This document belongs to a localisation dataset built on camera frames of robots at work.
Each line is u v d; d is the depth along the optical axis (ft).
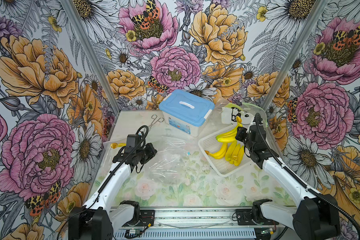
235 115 3.56
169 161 2.67
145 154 2.30
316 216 1.29
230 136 2.77
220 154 3.01
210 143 3.18
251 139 2.14
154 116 3.91
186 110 3.26
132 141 2.05
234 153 3.08
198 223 2.41
